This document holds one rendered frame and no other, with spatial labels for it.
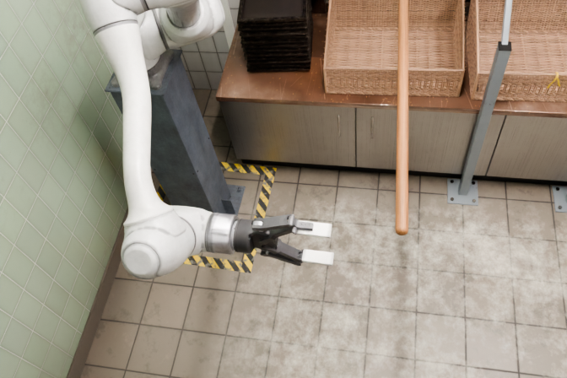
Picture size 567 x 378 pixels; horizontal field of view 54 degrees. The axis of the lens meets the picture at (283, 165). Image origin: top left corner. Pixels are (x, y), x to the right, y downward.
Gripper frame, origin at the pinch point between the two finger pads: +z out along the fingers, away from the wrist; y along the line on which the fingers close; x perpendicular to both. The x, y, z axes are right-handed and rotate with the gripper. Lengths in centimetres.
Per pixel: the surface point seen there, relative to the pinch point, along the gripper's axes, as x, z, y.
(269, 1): -126, -42, 39
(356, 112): -99, -4, 75
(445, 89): -105, 31, 64
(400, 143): -33.7, 14.0, 6.7
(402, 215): -12.9, 15.6, 6.8
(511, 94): -105, 56, 65
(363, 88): -104, -2, 65
